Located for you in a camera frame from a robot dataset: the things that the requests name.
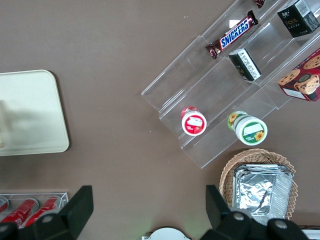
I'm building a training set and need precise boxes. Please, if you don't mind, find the red lid yogurt cup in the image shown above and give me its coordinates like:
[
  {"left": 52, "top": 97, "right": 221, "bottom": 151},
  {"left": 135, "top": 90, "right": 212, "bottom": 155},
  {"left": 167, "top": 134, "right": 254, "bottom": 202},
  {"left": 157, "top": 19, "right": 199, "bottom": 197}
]
[{"left": 180, "top": 105, "right": 208, "bottom": 137}]

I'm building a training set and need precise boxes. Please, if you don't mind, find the small black carton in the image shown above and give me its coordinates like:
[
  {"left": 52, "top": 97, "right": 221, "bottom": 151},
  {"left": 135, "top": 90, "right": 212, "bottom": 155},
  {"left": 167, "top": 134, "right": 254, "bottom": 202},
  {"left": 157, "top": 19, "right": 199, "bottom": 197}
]
[
  {"left": 276, "top": 0, "right": 320, "bottom": 39},
  {"left": 228, "top": 47, "right": 263, "bottom": 82}
]

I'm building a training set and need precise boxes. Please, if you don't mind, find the clear acrylic bottle rack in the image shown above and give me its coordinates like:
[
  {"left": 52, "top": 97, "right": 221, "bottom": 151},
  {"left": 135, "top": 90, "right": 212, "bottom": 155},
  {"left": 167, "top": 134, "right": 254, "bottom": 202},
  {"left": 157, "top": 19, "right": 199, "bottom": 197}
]
[{"left": 0, "top": 191, "right": 70, "bottom": 227}]

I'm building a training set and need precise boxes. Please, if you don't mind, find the clear acrylic stepped shelf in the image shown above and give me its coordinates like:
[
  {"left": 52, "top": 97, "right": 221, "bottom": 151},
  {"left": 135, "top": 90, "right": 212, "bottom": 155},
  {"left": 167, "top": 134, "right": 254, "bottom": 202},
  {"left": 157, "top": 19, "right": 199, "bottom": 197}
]
[{"left": 140, "top": 0, "right": 320, "bottom": 170}]

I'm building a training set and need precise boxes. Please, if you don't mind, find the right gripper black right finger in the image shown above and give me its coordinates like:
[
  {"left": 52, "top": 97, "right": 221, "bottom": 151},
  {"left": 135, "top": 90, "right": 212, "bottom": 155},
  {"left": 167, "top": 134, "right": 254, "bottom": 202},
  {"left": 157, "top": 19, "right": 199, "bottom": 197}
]
[{"left": 199, "top": 184, "right": 311, "bottom": 240}]

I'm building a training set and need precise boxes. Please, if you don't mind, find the red cookie box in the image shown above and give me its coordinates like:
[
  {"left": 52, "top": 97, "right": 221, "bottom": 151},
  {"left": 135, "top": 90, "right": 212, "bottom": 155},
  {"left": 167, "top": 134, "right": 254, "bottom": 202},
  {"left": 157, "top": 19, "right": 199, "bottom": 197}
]
[{"left": 277, "top": 49, "right": 320, "bottom": 103}]

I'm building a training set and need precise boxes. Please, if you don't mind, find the green lid yogurt cup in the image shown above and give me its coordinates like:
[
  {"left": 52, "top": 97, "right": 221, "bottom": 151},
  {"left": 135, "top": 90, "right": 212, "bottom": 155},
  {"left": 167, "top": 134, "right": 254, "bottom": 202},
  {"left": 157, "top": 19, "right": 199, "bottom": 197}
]
[{"left": 226, "top": 110, "right": 269, "bottom": 147}]

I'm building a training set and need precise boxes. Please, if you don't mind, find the beige plastic tray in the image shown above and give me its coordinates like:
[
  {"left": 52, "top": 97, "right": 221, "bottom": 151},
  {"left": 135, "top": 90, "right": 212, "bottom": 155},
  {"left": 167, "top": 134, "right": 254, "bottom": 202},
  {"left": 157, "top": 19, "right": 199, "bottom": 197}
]
[{"left": 0, "top": 69, "right": 70, "bottom": 157}]

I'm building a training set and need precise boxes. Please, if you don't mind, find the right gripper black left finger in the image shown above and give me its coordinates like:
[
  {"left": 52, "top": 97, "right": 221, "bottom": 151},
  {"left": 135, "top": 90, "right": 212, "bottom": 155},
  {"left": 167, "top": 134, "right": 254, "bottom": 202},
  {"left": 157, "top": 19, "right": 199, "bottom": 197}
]
[{"left": 0, "top": 184, "right": 95, "bottom": 240}]

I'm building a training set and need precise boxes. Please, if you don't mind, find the white snack bin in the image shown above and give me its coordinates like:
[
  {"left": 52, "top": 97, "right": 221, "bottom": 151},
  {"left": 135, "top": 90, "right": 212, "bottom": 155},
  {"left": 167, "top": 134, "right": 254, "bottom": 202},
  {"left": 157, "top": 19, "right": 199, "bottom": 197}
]
[{"left": 298, "top": 224, "right": 320, "bottom": 240}]

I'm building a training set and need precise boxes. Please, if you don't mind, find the aluminium foil tray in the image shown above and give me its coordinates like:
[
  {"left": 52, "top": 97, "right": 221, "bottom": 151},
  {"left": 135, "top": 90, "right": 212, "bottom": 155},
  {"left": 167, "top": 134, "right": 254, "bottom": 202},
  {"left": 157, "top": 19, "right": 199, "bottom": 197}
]
[{"left": 231, "top": 163, "right": 294, "bottom": 226}]

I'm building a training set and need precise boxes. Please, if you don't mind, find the light wicker basket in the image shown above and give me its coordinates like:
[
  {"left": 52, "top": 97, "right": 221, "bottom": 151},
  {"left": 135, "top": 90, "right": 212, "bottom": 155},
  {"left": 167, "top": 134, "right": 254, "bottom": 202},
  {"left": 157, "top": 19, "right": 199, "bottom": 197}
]
[{"left": 219, "top": 148, "right": 299, "bottom": 221}]

